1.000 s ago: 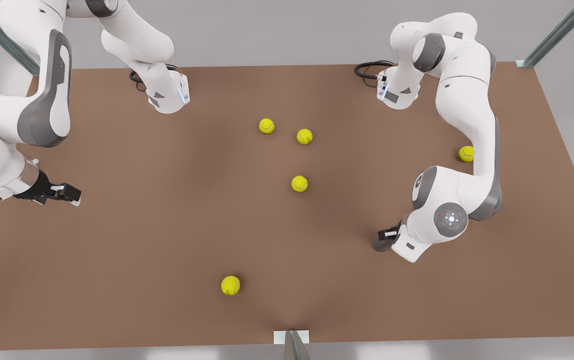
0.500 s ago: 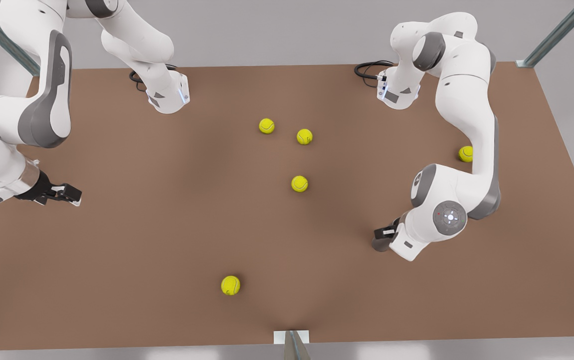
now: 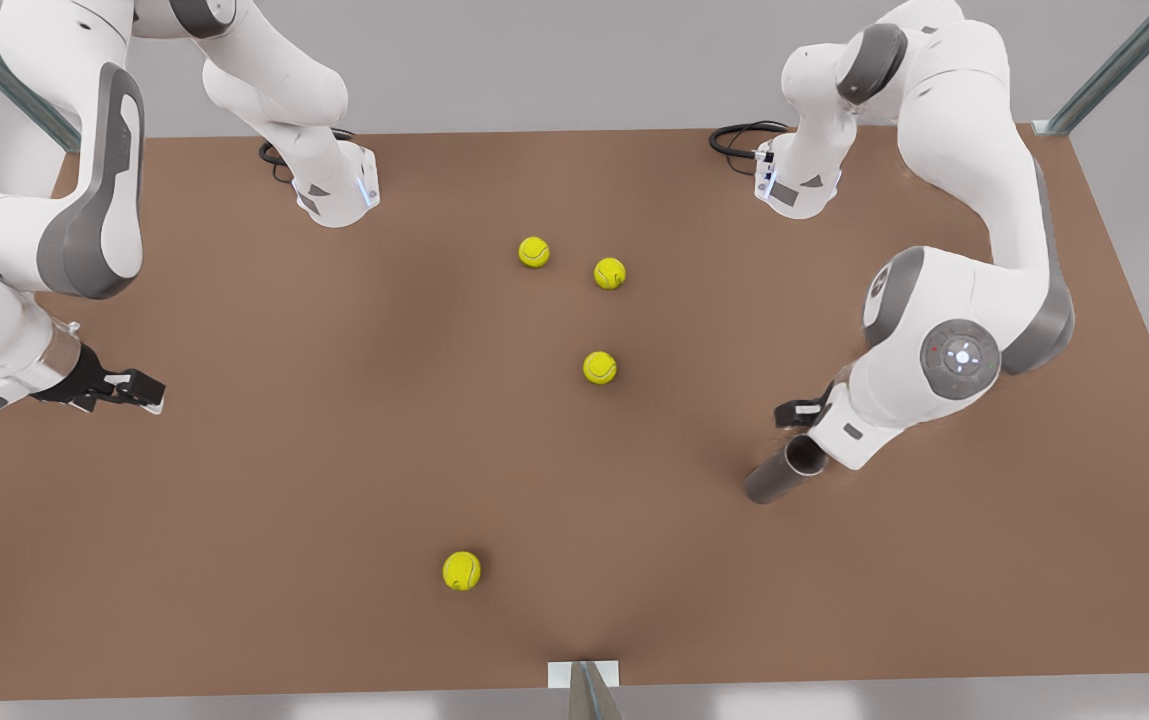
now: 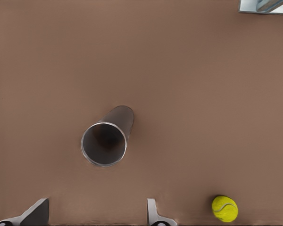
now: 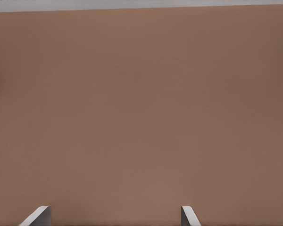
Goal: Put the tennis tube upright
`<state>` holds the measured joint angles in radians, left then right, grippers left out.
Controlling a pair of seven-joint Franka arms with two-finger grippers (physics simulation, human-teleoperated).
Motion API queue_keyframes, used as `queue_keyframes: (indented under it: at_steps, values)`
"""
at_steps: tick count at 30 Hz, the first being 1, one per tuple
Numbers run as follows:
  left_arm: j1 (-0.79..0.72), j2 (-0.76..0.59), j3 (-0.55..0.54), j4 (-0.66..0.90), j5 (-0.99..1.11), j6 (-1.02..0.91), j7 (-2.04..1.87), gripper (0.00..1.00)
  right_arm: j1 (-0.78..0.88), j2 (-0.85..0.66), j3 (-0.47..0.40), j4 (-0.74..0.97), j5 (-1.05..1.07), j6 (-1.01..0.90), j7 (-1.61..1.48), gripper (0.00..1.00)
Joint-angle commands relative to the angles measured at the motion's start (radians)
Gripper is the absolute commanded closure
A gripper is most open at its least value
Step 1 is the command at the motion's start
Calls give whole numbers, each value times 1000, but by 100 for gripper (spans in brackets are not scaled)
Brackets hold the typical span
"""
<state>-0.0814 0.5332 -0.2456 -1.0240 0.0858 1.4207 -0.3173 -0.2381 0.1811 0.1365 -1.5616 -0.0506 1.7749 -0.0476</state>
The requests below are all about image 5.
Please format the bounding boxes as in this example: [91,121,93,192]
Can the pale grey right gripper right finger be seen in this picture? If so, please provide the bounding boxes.
[181,205,201,226]

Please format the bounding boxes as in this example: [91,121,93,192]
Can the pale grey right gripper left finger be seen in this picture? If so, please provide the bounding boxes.
[20,205,51,226]

